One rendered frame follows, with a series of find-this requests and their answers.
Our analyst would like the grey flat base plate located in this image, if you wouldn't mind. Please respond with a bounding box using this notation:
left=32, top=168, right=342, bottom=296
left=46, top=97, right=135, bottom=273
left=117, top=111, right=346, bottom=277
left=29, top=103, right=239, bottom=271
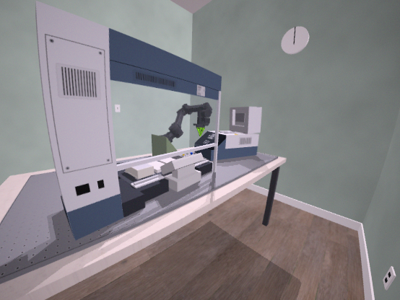
left=0, top=152, right=278, bottom=284

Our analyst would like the white rectangular block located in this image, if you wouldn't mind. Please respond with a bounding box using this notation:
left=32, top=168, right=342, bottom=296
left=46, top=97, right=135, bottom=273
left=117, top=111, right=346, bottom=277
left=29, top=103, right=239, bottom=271
left=126, top=164, right=154, bottom=179

